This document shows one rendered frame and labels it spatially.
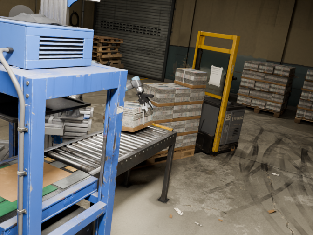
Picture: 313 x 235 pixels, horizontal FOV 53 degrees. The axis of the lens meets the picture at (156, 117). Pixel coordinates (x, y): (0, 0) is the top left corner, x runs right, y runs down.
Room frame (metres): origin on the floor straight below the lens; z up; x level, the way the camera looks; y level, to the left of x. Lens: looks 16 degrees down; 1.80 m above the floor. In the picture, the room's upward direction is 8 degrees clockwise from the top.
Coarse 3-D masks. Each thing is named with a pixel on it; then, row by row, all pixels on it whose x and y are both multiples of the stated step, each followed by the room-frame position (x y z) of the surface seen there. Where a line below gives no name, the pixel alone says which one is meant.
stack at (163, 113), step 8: (104, 112) 3.80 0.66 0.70; (160, 112) 3.98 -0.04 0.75; (168, 112) 4.08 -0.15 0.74; (176, 112) 4.18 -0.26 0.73; (184, 112) 4.29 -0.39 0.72; (104, 120) 3.80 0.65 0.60; (184, 120) 4.31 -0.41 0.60; (160, 128) 4.00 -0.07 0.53; (176, 128) 4.21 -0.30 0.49; (184, 128) 4.31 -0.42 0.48; (176, 144) 4.24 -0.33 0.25; (176, 152) 4.25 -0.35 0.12; (144, 160) 3.86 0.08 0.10; (152, 160) 3.96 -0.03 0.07; (136, 168) 3.78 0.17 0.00
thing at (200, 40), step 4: (200, 32) 5.07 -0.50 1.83; (200, 36) 5.13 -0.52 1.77; (204, 36) 5.08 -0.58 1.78; (200, 40) 5.14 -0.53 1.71; (196, 44) 5.09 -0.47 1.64; (196, 48) 5.08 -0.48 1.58; (196, 52) 5.07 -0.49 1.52; (200, 52) 5.06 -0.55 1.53; (196, 56) 5.06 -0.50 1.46; (200, 56) 5.10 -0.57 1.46; (196, 60) 5.07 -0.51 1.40; (196, 64) 5.06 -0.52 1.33; (192, 68) 5.09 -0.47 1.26; (196, 68) 5.05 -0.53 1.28
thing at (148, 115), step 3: (126, 102) 3.16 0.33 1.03; (129, 102) 3.16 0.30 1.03; (132, 102) 3.16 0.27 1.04; (135, 102) 3.16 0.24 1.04; (150, 108) 3.10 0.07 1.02; (147, 111) 3.04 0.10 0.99; (150, 111) 3.10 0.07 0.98; (147, 114) 3.04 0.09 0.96; (150, 114) 3.10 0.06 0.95; (144, 117) 3.00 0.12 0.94; (147, 117) 3.04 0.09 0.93; (150, 117) 3.11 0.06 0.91; (144, 120) 3.00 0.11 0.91; (147, 120) 3.04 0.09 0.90; (150, 120) 3.10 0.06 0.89; (144, 123) 2.99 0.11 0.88
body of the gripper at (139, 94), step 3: (138, 93) 2.98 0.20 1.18; (141, 93) 2.99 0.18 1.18; (138, 96) 3.00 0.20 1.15; (141, 96) 2.99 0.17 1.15; (138, 99) 2.98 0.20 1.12; (141, 99) 2.96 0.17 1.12; (144, 99) 2.94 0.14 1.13; (147, 99) 2.98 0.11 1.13; (138, 102) 2.97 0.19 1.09; (141, 102) 2.97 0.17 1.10
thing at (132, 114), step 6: (126, 108) 2.84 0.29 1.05; (132, 108) 2.85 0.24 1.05; (138, 108) 2.89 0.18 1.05; (126, 114) 2.85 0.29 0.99; (132, 114) 2.81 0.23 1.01; (138, 114) 2.89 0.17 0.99; (126, 120) 2.84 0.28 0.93; (132, 120) 2.81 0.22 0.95; (138, 120) 2.90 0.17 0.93; (126, 126) 2.84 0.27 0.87; (132, 126) 2.81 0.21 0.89
